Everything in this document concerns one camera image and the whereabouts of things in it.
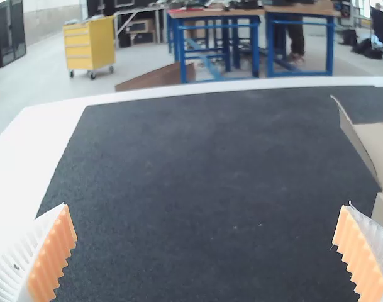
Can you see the black bag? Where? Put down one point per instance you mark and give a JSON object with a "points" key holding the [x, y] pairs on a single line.
{"points": [[367, 48]]}

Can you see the cardboard box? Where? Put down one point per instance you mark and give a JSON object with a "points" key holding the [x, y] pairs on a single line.
{"points": [[376, 148]]}

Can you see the brown flat cardboard sheet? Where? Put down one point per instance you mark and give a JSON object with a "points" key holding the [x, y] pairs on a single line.
{"points": [[153, 78]]}

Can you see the blue workbench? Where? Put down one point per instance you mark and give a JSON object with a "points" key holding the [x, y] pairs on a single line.
{"points": [[304, 12], [210, 13]]}

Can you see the black mat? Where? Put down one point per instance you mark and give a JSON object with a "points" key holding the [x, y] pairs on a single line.
{"points": [[194, 173]]}

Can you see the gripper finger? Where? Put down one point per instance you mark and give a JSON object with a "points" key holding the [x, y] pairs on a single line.
{"points": [[24, 264], [367, 261]]}

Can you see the dark tall cabinet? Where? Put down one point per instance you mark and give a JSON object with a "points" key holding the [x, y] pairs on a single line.
{"points": [[8, 31]]}

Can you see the yellow tool cabinet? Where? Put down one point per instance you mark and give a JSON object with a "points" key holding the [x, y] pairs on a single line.
{"points": [[90, 47]]}

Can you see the person's legs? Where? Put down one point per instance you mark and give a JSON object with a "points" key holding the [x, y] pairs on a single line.
{"points": [[296, 34]]}

